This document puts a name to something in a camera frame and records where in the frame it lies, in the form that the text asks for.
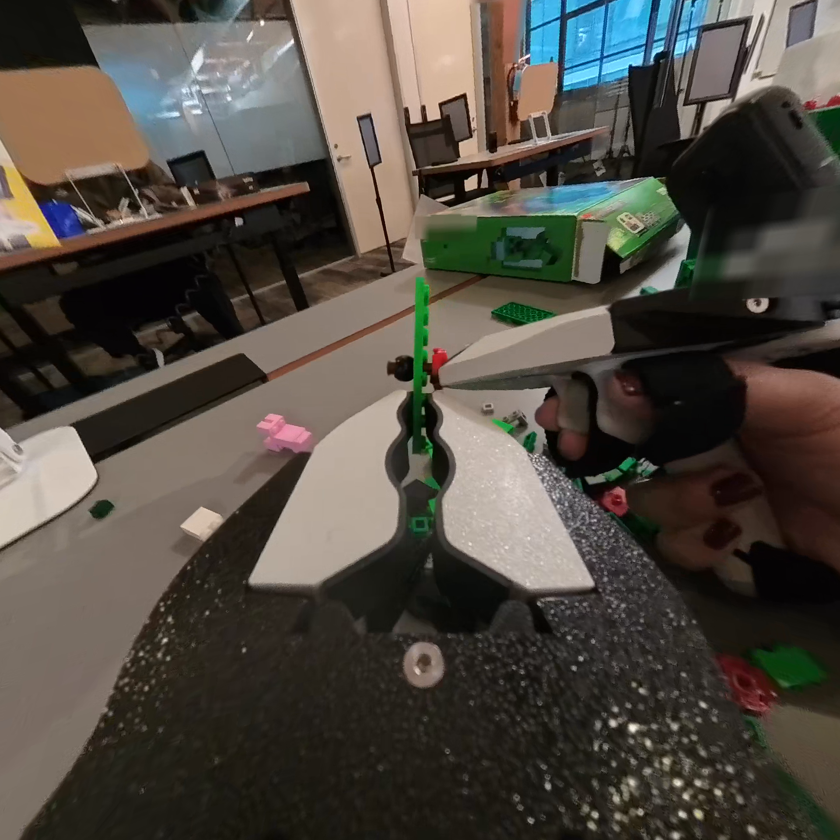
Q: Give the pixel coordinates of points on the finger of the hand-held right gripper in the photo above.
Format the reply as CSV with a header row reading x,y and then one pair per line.
x,y
525,358

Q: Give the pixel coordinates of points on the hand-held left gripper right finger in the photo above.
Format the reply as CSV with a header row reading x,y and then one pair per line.
x,y
505,505

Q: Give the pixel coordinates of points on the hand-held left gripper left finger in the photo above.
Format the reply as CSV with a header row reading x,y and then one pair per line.
x,y
328,505

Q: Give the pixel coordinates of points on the small red toy brick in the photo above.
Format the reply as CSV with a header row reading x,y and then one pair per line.
x,y
438,358
613,502

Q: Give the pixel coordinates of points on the long green toy plate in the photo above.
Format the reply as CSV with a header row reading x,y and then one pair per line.
x,y
420,328

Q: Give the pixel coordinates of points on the small black round toy piece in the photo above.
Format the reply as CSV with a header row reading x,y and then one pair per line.
x,y
400,367

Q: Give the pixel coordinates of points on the grey desk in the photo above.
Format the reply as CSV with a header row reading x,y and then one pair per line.
x,y
197,472

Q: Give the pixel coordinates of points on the person's right hand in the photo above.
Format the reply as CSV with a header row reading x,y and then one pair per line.
x,y
794,446

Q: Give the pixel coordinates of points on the wide green studded plate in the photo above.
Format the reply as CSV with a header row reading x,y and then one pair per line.
x,y
522,313

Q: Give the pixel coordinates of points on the grey angled toy piece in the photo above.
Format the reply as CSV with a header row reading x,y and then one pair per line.
x,y
515,417

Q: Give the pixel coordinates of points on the pile of green toy bricks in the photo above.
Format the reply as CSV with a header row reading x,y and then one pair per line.
x,y
505,426

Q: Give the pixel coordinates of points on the pink toy pig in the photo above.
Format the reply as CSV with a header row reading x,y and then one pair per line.
x,y
285,434

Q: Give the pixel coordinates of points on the green toy set box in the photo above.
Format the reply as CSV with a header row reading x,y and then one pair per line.
x,y
459,257

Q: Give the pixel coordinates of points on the white toy brick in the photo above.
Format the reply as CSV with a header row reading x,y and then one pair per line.
x,y
200,523

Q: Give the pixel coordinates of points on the black framed easel board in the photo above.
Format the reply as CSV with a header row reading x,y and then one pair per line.
x,y
715,59

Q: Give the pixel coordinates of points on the white paper sheet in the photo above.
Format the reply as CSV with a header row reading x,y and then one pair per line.
x,y
413,229

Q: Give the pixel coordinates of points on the wooden office table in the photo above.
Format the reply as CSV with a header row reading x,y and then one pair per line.
x,y
151,223
512,148

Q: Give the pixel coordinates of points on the small dark green toy piece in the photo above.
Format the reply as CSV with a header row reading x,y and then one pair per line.
x,y
102,508

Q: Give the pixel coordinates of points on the window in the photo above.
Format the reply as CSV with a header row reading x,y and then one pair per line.
x,y
610,39

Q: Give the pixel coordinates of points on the black office chair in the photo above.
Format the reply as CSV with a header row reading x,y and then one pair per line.
x,y
430,141

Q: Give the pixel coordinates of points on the black monitor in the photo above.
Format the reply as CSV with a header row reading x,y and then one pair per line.
x,y
456,118
190,169

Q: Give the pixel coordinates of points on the tan cardboard panel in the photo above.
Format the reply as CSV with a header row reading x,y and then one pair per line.
x,y
65,124
541,82

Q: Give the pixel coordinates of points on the black sign on pole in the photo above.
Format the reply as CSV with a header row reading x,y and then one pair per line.
x,y
369,139

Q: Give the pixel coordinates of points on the white stand base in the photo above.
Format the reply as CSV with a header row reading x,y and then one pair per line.
x,y
39,479

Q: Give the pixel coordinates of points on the red round toy piece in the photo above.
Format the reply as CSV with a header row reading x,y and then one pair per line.
x,y
747,682

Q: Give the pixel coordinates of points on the white door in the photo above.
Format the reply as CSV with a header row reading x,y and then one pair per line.
x,y
334,124

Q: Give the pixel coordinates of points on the blue bag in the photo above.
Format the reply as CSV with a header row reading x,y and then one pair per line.
x,y
62,220

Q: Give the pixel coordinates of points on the yellow box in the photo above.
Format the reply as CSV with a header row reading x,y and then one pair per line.
x,y
19,203

